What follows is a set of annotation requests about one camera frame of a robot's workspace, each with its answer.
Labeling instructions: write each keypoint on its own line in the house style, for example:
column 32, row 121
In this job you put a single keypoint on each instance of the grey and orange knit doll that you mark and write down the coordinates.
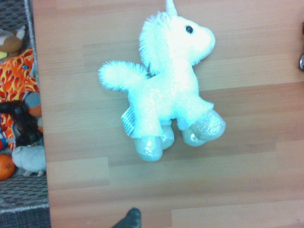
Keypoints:
column 33, row 102

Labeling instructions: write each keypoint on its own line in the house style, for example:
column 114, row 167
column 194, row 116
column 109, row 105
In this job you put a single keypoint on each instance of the orange flame pattern plush toy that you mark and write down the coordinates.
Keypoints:
column 16, row 78

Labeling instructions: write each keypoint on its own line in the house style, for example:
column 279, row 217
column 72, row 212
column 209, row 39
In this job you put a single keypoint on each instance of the grey plush toy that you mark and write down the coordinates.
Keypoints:
column 29, row 158

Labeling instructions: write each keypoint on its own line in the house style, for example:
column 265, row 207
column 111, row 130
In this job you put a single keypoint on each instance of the orange fruit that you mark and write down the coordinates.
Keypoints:
column 6, row 167

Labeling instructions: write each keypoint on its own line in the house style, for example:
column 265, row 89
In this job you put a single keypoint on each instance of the grey woven basket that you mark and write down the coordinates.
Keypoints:
column 21, row 197

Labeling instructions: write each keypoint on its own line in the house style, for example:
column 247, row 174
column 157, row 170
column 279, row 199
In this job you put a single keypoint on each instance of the brown and white plush toy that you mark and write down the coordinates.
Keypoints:
column 10, row 42

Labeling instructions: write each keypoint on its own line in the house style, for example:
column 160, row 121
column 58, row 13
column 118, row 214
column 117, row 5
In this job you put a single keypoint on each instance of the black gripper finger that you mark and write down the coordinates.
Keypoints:
column 129, row 219

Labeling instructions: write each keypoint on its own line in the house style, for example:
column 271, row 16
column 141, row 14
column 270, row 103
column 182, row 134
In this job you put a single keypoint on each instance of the yellow plush toy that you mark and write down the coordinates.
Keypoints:
column 2, row 55

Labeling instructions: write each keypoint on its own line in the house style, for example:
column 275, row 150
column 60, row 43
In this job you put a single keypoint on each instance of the red and blue hero plush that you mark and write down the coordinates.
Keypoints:
column 2, row 142

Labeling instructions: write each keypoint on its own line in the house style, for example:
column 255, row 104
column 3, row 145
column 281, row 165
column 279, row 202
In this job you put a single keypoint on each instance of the blue toy car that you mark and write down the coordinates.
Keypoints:
column 302, row 62

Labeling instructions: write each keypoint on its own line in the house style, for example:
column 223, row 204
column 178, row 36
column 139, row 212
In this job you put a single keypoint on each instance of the white unicorn stuffed toy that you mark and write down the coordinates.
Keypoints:
column 166, row 95

